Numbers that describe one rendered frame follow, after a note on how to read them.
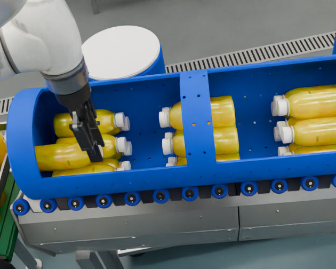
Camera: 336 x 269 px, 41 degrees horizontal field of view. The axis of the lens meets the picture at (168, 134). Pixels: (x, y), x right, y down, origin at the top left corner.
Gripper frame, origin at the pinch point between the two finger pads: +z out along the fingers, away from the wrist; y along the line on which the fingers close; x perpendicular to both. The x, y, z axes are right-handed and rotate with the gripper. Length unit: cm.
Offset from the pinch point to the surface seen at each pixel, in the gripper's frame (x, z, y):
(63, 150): 7.8, 0.3, -0.5
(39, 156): 13.8, 0.9, -1.4
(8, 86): 107, 115, 160
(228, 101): -32.7, -3.9, 6.2
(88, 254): 15, 50, -3
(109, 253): 15, 75, 10
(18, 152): 15.5, -5.6, -5.1
